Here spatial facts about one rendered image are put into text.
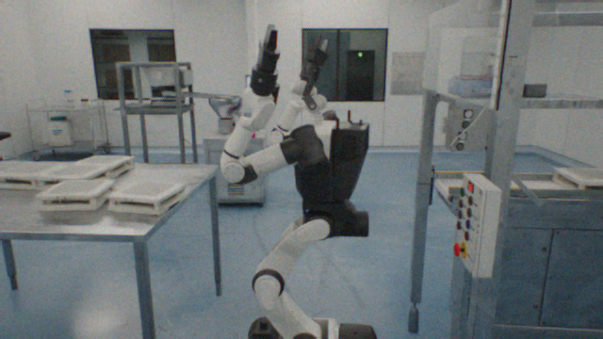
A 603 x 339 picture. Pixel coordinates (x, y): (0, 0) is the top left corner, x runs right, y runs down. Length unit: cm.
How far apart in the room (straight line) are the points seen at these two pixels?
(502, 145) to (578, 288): 134
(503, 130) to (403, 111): 606
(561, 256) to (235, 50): 580
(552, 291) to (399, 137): 525
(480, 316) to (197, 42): 639
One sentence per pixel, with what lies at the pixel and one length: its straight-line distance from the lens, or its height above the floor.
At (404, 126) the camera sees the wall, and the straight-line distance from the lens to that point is 739.
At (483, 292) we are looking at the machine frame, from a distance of 149.
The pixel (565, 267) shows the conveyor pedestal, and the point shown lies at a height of 57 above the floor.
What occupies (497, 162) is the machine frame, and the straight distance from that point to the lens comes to 134.
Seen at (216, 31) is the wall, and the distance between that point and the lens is 722.
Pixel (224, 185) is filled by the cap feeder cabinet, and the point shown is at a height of 25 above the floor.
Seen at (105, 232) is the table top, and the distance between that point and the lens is 183.
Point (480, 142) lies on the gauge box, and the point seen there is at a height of 119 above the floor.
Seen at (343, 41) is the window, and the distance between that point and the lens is 713.
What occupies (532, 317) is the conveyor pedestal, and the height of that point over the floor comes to 29.
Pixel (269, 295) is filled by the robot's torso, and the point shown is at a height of 56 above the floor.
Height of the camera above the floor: 155
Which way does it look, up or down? 15 degrees down
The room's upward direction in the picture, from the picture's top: straight up
